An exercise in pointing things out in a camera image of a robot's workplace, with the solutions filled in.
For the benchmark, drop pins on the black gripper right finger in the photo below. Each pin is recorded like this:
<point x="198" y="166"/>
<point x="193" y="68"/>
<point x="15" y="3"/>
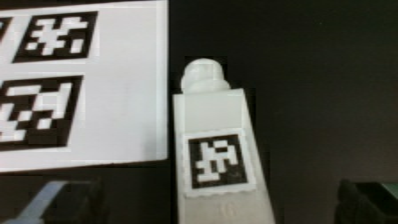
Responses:
<point x="367" y="203"/>

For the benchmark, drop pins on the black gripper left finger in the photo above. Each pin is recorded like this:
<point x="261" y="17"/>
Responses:
<point x="67" y="204"/>

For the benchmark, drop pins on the white sheet with fiducial tags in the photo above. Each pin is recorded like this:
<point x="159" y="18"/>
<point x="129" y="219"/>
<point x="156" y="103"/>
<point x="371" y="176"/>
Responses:
<point x="83" y="85"/>

